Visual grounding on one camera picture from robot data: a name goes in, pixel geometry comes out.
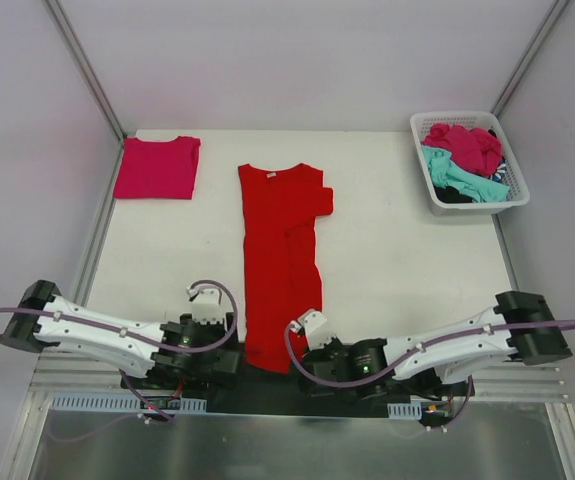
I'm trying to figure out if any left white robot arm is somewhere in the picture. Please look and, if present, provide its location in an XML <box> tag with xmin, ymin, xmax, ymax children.
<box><xmin>0</xmin><ymin>280</ymin><xmax>244</xmax><ymax>390</ymax></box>

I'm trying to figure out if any white plastic basket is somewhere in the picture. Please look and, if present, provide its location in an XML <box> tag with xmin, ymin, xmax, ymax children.
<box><xmin>410</xmin><ymin>111</ymin><xmax>530</xmax><ymax>216</ymax></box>

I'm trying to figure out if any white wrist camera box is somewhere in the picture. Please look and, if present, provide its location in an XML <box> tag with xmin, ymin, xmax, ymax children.
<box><xmin>187</xmin><ymin>286</ymin><xmax>224</xmax><ymax>325</ymax></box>
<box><xmin>289</xmin><ymin>309</ymin><xmax>337</xmax><ymax>350</ymax></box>

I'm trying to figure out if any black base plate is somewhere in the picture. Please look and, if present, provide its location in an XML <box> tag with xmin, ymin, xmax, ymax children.
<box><xmin>120</xmin><ymin>351</ymin><xmax>467</xmax><ymax>418</ymax></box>

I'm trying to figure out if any black garment in basket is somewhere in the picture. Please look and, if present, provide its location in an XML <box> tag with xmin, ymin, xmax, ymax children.
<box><xmin>434</xmin><ymin>186</ymin><xmax>473</xmax><ymax>204</ymax></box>

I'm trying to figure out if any right white cable duct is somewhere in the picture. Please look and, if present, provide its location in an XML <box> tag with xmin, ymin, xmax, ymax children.
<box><xmin>387</xmin><ymin>401</ymin><xmax>422</xmax><ymax>421</ymax></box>

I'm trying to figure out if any white cable duct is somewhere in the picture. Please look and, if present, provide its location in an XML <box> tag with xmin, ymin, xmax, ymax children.
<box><xmin>51</xmin><ymin>393</ymin><xmax>207</xmax><ymax>415</ymax></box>
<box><xmin>387</xmin><ymin>401</ymin><xmax>422</xmax><ymax>421</ymax></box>

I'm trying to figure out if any right aluminium frame post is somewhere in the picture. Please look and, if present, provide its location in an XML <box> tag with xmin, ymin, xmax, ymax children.
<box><xmin>490</xmin><ymin>0</ymin><xmax>574</xmax><ymax>120</ymax></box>

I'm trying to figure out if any crumpled magenta t shirt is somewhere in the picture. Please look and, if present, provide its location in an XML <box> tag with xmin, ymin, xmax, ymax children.
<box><xmin>421</xmin><ymin>124</ymin><xmax>503</xmax><ymax>177</ymax></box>

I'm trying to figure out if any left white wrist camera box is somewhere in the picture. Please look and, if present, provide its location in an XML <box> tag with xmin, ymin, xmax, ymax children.
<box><xmin>187</xmin><ymin>286</ymin><xmax>224</xmax><ymax>325</ymax></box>

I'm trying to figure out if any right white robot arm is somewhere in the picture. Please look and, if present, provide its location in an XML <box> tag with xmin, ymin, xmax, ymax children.
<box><xmin>285</xmin><ymin>291</ymin><xmax>572</xmax><ymax>402</ymax></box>

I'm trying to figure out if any left white cable duct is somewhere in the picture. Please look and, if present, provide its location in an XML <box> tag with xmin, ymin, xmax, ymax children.
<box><xmin>51</xmin><ymin>393</ymin><xmax>207</xmax><ymax>415</ymax></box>

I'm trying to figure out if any striped garment in basket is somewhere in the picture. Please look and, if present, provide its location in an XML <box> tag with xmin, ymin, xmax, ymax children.
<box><xmin>488</xmin><ymin>157</ymin><xmax>508</xmax><ymax>183</ymax></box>

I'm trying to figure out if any teal t shirt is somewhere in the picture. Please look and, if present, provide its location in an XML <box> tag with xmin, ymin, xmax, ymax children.
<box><xmin>421</xmin><ymin>146</ymin><xmax>509</xmax><ymax>203</ymax></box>

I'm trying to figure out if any red t shirt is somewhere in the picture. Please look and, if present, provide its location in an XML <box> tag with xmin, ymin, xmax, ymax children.
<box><xmin>238</xmin><ymin>164</ymin><xmax>334</xmax><ymax>374</ymax></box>

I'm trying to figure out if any left aluminium frame post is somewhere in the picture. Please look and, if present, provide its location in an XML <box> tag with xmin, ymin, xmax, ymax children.
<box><xmin>41</xmin><ymin>0</ymin><xmax>127</xmax><ymax>144</ymax></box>

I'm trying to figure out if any aluminium rail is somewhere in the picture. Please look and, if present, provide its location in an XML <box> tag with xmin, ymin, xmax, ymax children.
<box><xmin>473</xmin><ymin>363</ymin><xmax>571</xmax><ymax>403</ymax></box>

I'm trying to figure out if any aluminium frame post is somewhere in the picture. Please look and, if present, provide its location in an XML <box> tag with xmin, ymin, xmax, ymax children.
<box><xmin>41</xmin><ymin>0</ymin><xmax>127</xmax><ymax>144</ymax></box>
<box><xmin>490</xmin><ymin>0</ymin><xmax>574</xmax><ymax>120</ymax></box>

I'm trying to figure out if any magenta t shirt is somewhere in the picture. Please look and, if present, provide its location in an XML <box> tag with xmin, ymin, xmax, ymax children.
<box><xmin>421</xmin><ymin>124</ymin><xmax>503</xmax><ymax>177</ymax></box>
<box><xmin>113</xmin><ymin>136</ymin><xmax>201</xmax><ymax>200</ymax></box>

